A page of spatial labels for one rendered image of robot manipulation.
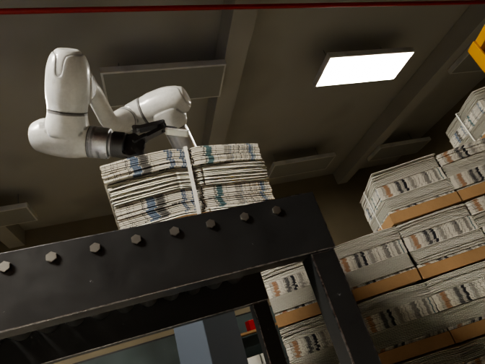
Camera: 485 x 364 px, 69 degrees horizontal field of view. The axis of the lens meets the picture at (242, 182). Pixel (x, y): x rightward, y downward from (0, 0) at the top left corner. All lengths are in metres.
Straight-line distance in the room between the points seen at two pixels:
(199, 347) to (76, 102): 1.06
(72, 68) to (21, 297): 0.61
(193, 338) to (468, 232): 1.18
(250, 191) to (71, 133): 0.51
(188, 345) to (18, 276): 1.11
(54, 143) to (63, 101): 0.12
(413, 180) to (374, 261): 0.39
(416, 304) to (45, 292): 1.25
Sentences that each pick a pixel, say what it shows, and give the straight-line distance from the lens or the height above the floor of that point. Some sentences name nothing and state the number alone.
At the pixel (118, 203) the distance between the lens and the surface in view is 0.83.
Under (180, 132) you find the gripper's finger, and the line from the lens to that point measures 1.10.
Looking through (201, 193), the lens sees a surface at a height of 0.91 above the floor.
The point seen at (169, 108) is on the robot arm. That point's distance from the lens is 1.52.
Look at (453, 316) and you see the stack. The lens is 1.57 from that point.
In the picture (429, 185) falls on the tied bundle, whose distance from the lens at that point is 1.67.
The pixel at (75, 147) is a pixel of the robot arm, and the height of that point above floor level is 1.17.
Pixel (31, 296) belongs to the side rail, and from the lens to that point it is 0.64.
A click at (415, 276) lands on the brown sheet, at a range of 1.54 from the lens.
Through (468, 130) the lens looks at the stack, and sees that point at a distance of 2.07.
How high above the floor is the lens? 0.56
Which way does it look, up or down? 25 degrees up
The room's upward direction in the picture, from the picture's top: 18 degrees counter-clockwise
